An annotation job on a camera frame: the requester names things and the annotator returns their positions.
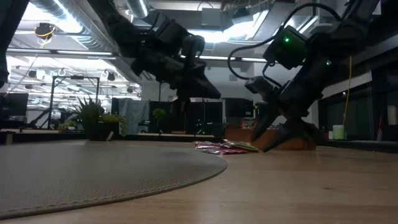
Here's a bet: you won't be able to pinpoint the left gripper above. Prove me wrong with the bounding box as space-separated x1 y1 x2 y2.
132 37 222 100

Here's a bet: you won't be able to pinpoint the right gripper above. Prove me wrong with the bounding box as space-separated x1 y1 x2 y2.
244 52 340 153

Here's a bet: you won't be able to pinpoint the yellow-green tea bag packet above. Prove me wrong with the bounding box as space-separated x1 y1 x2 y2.
222 139 261 153

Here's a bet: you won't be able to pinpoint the wooden compartment tray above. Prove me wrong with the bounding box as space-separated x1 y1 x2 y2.
224 122 317 152

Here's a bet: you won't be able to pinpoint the round grey mat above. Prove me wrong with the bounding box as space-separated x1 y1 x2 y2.
0 142 228 220

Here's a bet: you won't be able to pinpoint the black partition panels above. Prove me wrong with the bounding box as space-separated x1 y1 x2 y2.
148 98 224 135

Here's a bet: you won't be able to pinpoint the black screen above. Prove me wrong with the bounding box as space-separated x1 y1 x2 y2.
224 97 255 119

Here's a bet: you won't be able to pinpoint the small green plant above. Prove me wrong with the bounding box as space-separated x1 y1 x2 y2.
151 107 167 133

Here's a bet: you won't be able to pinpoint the green cup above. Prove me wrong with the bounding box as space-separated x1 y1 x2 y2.
332 124 346 141

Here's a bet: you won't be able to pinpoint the grey cloth cover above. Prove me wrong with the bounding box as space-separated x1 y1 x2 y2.
118 97 150 135

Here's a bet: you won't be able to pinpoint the potted green plant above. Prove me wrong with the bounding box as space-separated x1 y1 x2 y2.
76 96 127 142

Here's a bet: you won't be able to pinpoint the ceiling light strip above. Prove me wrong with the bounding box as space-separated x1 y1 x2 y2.
5 47 269 63

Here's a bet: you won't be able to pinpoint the black monitor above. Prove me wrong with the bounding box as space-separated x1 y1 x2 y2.
0 92 29 118

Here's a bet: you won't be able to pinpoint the black camera cable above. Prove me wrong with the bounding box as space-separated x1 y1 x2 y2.
227 2 343 82

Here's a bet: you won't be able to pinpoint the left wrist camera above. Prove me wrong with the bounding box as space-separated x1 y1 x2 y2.
154 18 189 55

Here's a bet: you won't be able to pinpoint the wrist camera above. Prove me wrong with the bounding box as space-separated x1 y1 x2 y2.
154 18 189 55
262 24 309 70

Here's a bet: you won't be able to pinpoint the yellow hanging cable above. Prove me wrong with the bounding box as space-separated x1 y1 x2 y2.
342 55 353 126

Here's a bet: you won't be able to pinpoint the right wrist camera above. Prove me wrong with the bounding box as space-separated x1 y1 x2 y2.
262 24 309 70

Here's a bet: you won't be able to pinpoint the black station frame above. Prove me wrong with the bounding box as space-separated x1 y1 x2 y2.
49 74 101 129

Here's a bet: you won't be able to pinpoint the black aluminium table frame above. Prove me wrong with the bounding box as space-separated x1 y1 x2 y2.
0 129 226 146

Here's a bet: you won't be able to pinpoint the yellow cord reel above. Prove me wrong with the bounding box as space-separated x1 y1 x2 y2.
33 21 57 40

